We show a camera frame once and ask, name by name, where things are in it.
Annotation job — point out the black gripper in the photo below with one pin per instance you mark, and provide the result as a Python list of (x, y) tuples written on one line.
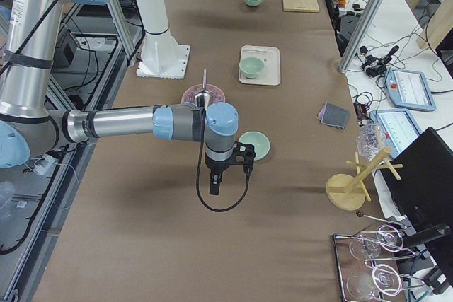
[(216, 165)]

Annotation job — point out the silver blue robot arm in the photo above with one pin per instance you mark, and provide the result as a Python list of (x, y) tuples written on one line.
[(28, 129)]

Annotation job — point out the metal ice scoop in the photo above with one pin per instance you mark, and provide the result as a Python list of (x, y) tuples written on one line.
[(203, 97)]

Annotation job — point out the pink bowl with ice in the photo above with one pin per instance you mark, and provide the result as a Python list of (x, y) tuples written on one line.
[(217, 94)]

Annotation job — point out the green bowl on tray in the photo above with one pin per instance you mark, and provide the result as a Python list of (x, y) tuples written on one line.
[(251, 67)]

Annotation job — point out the cream rectangular tray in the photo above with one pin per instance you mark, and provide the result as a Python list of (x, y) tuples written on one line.
[(270, 56)]

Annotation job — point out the wooden cup tree stand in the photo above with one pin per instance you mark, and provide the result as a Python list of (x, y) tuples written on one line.
[(349, 192)]

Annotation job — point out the grey folded cloth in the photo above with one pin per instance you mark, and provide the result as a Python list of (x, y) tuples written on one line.
[(333, 116)]

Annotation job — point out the clear glass mug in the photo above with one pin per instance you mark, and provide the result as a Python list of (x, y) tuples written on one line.
[(370, 140)]

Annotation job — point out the metal wine glass rack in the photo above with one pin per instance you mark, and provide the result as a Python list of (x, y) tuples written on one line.
[(366, 263)]

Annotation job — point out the lower wine glass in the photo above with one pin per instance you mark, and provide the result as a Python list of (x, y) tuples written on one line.
[(374, 284)]

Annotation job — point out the upper wine glass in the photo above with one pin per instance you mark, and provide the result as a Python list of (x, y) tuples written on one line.
[(368, 245)]

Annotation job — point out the lower teach pendant tablet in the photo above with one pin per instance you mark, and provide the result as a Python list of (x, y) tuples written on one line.
[(400, 127)]

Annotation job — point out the teach pendant tablet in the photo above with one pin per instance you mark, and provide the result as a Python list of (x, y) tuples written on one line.
[(409, 89), (400, 127)]

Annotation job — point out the wooden cutting board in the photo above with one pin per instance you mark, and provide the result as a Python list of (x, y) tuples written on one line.
[(302, 6)]

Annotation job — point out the black monitor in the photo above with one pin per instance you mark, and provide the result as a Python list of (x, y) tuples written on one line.
[(424, 192)]

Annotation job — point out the upper teach pendant tablet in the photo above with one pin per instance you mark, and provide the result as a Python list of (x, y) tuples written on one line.
[(409, 89)]

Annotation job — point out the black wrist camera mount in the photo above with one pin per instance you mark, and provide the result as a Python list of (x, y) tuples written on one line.
[(242, 154)]

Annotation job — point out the white camera pole base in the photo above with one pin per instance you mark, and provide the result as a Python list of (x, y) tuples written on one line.
[(161, 55)]

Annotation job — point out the aluminium frame post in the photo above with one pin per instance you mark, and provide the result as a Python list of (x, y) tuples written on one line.
[(361, 28)]

